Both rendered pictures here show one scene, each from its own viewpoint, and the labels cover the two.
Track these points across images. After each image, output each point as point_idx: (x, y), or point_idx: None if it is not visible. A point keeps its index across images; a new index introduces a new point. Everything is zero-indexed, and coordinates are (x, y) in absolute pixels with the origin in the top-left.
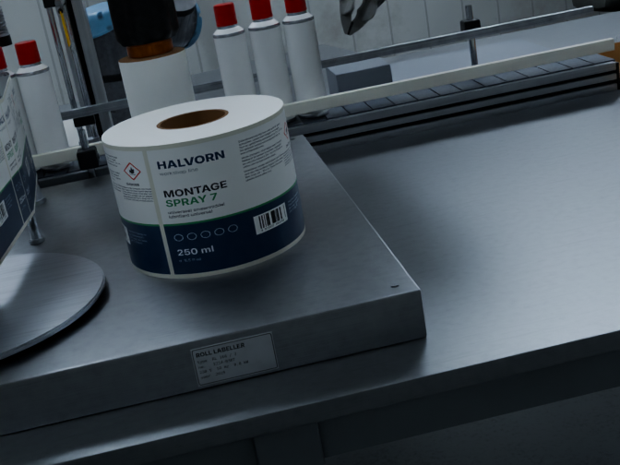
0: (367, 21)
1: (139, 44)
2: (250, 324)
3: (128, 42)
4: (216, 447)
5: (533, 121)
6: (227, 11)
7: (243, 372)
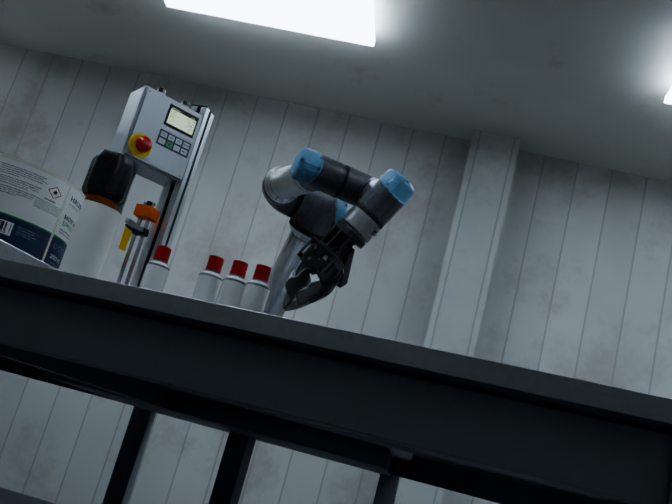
0: (301, 305)
1: (87, 190)
2: None
3: (84, 190)
4: None
5: None
6: (214, 259)
7: None
